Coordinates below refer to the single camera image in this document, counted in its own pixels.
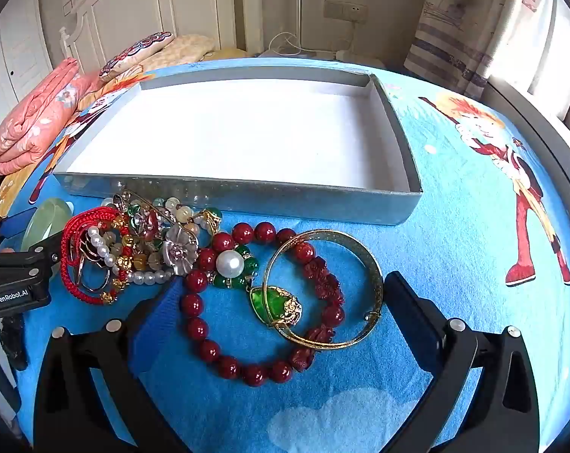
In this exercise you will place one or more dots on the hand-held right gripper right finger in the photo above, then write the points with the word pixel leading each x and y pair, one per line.
pixel 407 311

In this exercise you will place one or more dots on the green jade bangle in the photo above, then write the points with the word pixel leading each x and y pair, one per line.
pixel 44 212

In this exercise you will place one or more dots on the wall socket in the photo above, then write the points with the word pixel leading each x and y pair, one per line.
pixel 345 11

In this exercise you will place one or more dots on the white wooden headboard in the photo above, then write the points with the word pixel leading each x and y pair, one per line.
pixel 124 4

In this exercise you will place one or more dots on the silver flower brooch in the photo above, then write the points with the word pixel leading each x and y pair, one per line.
pixel 178 250

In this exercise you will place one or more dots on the gold bangle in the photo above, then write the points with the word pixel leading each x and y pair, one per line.
pixel 370 264

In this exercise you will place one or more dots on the embroidered patterned pillow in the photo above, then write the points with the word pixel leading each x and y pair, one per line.
pixel 133 54

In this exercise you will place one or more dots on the green pendant with gold charm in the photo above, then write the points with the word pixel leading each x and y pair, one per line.
pixel 266 299

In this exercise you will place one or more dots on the white thin pole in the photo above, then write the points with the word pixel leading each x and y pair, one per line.
pixel 302 4

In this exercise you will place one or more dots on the blue cartoon printed bedsheet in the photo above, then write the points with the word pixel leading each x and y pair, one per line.
pixel 455 245

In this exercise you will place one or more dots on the white wardrobe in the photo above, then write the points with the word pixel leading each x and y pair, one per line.
pixel 15 56

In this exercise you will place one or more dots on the large pearl with green beads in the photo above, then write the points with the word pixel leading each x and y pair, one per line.
pixel 230 264

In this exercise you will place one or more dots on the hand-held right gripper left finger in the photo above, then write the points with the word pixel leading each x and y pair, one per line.
pixel 159 325

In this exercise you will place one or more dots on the gold pin brooch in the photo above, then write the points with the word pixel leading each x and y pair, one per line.
pixel 147 222

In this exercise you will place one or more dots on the printed curtain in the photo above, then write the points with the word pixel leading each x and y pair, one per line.
pixel 455 23

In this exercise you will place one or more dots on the pink floral quilt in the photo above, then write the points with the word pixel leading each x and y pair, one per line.
pixel 34 113

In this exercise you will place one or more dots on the grey shallow cardboard box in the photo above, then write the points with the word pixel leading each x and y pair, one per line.
pixel 242 137

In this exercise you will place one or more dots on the black object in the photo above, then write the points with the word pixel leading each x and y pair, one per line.
pixel 13 344

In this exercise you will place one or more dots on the beige pillow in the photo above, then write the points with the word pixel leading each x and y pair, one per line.
pixel 185 49

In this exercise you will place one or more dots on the window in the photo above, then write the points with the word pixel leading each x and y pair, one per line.
pixel 563 56

